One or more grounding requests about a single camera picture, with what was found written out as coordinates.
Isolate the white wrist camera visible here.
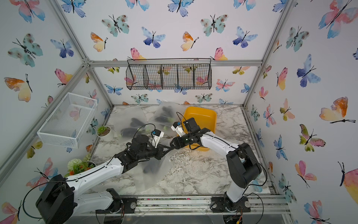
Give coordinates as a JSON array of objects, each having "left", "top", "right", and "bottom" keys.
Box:
[
  {"left": 171, "top": 122, "right": 185, "bottom": 137},
  {"left": 152, "top": 129, "right": 164, "bottom": 148}
]

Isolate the clear zip-top bag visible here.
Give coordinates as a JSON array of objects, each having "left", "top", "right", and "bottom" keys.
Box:
[
  {"left": 132, "top": 155, "right": 173, "bottom": 193},
  {"left": 149, "top": 101, "right": 186, "bottom": 137},
  {"left": 112, "top": 106, "right": 147, "bottom": 141}
]

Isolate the yellow plastic tray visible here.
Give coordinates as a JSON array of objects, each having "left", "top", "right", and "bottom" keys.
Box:
[{"left": 181, "top": 105, "right": 218, "bottom": 152}]

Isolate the aluminium front rail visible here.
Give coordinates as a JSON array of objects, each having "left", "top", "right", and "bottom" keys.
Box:
[{"left": 73, "top": 193, "right": 291, "bottom": 216}]

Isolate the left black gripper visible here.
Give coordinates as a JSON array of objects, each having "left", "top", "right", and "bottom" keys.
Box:
[{"left": 136, "top": 143, "right": 172, "bottom": 161}]

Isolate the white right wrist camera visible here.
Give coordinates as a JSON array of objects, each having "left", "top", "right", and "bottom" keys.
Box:
[{"left": 171, "top": 122, "right": 185, "bottom": 137}]

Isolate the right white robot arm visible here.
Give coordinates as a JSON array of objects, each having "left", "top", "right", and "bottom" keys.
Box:
[{"left": 170, "top": 118, "right": 264, "bottom": 203}]

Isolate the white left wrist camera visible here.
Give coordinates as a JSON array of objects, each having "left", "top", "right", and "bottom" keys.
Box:
[{"left": 152, "top": 129, "right": 164, "bottom": 148}]

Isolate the black wire wall basket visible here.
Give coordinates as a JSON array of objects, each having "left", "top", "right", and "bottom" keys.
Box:
[{"left": 125, "top": 58, "right": 212, "bottom": 91}]

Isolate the small white potted succulent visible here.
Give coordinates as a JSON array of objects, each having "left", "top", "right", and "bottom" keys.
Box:
[{"left": 97, "top": 126, "right": 114, "bottom": 141}]

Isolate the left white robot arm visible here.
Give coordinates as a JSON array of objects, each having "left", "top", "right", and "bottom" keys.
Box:
[{"left": 35, "top": 135, "right": 180, "bottom": 224}]

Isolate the dark purple eggplant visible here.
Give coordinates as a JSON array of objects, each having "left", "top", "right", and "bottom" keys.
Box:
[{"left": 120, "top": 118, "right": 145, "bottom": 138}]

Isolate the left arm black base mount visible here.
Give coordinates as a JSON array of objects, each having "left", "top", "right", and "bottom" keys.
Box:
[{"left": 95, "top": 189, "right": 138, "bottom": 215}]

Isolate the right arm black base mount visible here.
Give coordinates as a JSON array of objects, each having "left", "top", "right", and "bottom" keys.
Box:
[{"left": 210, "top": 195, "right": 251, "bottom": 213}]

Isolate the white mesh wall basket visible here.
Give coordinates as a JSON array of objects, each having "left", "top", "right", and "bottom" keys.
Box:
[{"left": 37, "top": 92, "right": 98, "bottom": 148}]

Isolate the light blue plastic scoop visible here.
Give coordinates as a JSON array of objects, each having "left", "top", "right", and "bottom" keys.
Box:
[{"left": 250, "top": 180, "right": 263, "bottom": 193}]

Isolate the potted orange flower plant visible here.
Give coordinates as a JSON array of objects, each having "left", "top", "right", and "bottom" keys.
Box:
[{"left": 65, "top": 154, "right": 96, "bottom": 177}]

